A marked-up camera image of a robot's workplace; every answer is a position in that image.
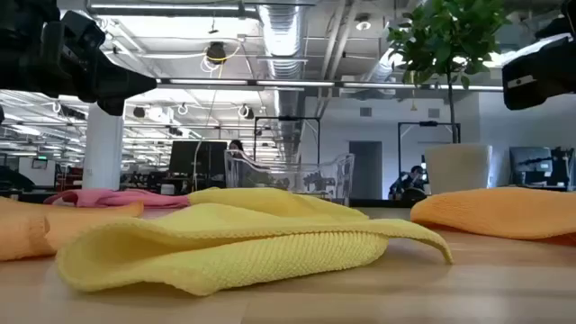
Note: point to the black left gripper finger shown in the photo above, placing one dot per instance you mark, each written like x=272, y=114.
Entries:
x=111, y=107
x=121, y=85

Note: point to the pink microfiber towel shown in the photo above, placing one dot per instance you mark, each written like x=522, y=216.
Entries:
x=112, y=198

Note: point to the orange microfiber towel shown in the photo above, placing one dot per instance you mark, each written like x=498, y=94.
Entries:
x=495, y=211
x=27, y=229

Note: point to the yellow microfiber towel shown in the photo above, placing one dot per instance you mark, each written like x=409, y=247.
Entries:
x=225, y=252

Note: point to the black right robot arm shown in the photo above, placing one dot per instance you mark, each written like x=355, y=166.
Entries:
x=570, y=13

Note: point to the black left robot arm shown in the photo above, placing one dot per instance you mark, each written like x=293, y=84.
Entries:
x=13, y=45

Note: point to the white building column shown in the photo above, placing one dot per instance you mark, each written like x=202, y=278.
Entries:
x=103, y=148

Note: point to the grey desk monitor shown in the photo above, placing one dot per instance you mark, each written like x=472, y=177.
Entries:
x=531, y=162

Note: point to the black office monitor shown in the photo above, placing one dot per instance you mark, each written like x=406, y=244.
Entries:
x=198, y=157

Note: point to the black ceiling device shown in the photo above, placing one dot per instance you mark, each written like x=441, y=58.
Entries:
x=216, y=51

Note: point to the green leafy plant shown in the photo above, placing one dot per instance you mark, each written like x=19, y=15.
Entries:
x=450, y=40

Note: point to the white plant pot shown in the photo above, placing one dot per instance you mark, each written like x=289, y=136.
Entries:
x=459, y=168

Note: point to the person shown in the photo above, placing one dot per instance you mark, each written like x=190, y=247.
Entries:
x=410, y=175
x=236, y=146

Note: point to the long ceiling light bar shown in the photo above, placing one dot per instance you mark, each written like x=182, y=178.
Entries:
x=292, y=83

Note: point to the clear plastic bin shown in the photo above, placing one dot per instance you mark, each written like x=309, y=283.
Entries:
x=324, y=175

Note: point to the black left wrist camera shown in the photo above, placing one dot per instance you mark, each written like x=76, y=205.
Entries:
x=83, y=36

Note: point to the black metal stand frame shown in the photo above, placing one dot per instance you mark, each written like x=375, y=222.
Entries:
x=427, y=123
x=288, y=118

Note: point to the silver ventilation duct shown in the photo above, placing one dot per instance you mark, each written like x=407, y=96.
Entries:
x=281, y=36

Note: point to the black aluminium table frame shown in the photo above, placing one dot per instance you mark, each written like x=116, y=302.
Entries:
x=382, y=203

